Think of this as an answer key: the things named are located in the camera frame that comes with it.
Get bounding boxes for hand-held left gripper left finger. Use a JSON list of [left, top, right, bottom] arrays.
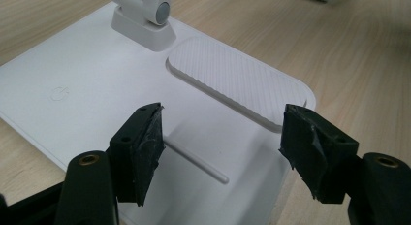
[[108, 102, 167, 208]]

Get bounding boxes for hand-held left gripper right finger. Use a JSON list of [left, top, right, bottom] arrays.
[[278, 103, 361, 206]]

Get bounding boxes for white desk lamp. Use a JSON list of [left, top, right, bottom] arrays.
[[0, 0, 318, 225]]

